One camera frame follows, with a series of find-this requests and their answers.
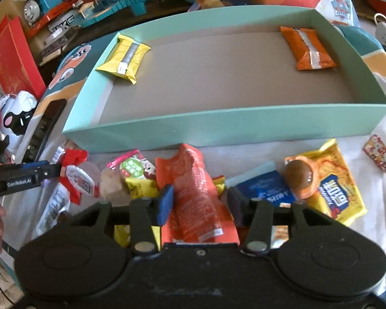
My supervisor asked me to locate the yellow green candy bar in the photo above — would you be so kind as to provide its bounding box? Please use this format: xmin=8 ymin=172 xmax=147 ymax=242
xmin=113 ymin=178 xmax=160 ymax=248

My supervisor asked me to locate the blue silver snack packet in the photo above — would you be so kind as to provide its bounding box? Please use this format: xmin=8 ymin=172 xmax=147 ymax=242
xmin=225 ymin=162 xmax=296 ymax=207

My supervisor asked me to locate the clear rice cake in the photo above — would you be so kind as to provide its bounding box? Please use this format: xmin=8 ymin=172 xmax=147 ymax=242
xmin=99 ymin=168 xmax=131 ymax=207

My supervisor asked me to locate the pink green candy packet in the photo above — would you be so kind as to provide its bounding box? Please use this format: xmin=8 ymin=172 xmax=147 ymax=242
xmin=107 ymin=149 xmax=156 ymax=180

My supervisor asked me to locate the orange-red snack pouch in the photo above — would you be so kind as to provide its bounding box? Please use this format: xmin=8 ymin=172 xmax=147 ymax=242
xmin=156 ymin=144 xmax=240 ymax=243

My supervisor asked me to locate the red square snack packet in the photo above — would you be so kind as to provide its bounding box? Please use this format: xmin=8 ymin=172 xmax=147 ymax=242
xmin=59 ymin=149 xmax=88 ymax=205

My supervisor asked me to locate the yellow orange chip packet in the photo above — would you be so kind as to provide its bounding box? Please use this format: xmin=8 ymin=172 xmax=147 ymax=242
xmin=295 ymin=139 xmax=367 ymax=226

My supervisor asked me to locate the yellow wafer snack pack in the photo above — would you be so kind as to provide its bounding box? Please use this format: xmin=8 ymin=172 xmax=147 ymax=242
xmin=96 ymin=34 xmax=151 ymax=84

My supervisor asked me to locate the orange wafer snack pack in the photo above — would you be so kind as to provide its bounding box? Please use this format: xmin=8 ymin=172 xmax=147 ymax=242
xmin=280 ymin=26 xmax=337 ymax=71

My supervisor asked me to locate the cow plush toy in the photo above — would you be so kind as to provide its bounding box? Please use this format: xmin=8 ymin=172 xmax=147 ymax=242
xmin=0 ymin=91 xmax=37 ymax=154

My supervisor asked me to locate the black smartphone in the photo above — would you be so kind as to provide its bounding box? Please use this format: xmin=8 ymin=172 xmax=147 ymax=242
xmin=22 ymin=99 xmax=67 ymax=163

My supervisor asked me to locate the red gift box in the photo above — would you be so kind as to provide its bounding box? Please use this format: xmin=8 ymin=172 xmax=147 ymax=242
xmin=0 ymin=16 xmax=47 ymax=100

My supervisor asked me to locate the white printed tablecloth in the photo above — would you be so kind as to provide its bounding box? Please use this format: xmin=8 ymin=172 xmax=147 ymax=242
xmin=0 ymin=22 xmax=386 ymax=297

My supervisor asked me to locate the red patterned candy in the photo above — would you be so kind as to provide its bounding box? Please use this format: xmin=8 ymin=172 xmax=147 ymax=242
xmin=363 ymin=134 xmax=386 ymax=174

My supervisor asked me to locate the mint green cardboard box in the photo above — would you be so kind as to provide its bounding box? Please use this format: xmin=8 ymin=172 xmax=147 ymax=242
xmin=63 ymin=6 xmax=386 ymax=153

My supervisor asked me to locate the Thomas train toy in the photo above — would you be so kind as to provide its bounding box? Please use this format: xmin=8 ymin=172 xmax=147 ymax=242
xmin=23 ymin=0 xmax=63 ymax=27

